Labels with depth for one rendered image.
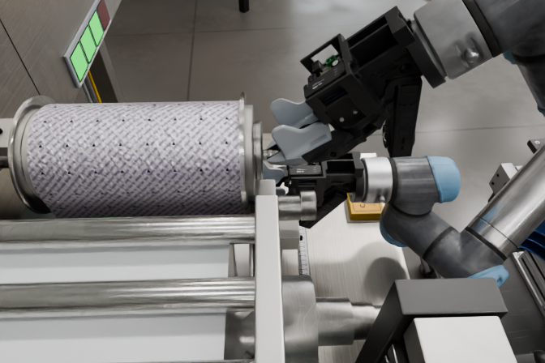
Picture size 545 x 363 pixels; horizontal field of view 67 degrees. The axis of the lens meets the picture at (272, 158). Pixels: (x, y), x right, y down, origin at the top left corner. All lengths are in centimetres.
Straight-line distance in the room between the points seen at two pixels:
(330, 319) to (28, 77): 57
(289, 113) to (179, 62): 250
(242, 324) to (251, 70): 259
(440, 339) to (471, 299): 3
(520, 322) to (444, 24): 144
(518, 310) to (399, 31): 146
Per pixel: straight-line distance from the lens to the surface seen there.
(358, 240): 87
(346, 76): 39
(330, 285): 81
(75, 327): 22
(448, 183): 69
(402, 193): 67
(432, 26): 40
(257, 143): 49
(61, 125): 52
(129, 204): 53
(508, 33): 41
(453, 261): 73
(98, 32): 97
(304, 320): 28
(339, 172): 65
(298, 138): 45
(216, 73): 282
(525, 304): 178
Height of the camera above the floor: 163
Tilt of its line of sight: 47 degrees down
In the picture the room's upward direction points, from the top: straight up
